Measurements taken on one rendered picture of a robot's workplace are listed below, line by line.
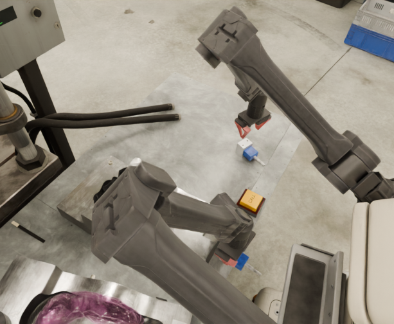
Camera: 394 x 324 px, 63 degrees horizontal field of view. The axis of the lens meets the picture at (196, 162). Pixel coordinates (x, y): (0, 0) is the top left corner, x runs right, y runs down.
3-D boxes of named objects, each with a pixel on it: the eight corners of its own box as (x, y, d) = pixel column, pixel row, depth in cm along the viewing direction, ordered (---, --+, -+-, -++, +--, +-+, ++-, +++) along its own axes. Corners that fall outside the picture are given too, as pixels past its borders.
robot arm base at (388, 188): (409, 224, 65) (405, 179, 72) (387, 201, 62) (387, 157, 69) (366, 231, 71) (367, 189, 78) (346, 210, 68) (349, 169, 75)
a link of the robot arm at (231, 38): (198, 47, 53) (241, -2, 51) (191, 44, 66) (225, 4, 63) (349, 200, 68) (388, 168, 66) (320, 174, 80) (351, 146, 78)
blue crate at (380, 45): (412, 49, 336) (425, 29, 319) (400, 66, 315) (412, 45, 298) (357, 27, 359) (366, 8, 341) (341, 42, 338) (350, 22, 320)
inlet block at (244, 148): (267, 167, 125) (270, 158, 120) (258, 173, 123) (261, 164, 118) (244, 146, 131) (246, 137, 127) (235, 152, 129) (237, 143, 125)
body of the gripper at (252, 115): (236, 117, 112) (240, 101, 107) (257, 107, 117) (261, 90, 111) (249, 128, 109) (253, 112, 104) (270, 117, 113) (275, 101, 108)
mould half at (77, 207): (229, 228, 107) (234, 207, 97) (188, 297, 93) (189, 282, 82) (112, 164, 122) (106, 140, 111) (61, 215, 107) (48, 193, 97)
